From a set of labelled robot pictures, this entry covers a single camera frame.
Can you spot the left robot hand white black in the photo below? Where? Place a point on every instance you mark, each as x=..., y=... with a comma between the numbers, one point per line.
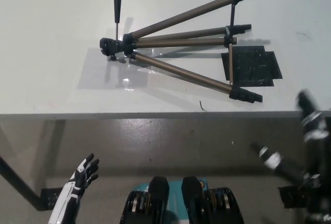
x=72, y=190

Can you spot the bronze and black camera tripod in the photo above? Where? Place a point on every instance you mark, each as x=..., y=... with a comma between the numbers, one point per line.
x=181, y=16

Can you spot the grey table leg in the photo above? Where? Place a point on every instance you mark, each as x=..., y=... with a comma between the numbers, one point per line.
x=53, y=151

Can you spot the black table foot bar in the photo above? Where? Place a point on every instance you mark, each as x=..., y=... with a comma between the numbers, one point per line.
x=20, y=182

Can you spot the clear tape patch on table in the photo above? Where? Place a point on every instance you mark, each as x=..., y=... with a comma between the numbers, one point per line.
x=98, y=74

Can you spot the right black table foot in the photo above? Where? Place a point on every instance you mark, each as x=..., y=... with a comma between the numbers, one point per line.
x=289, y=198

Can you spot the black tape patch on table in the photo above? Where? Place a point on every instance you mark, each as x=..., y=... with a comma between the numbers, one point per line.
x=253, y=66

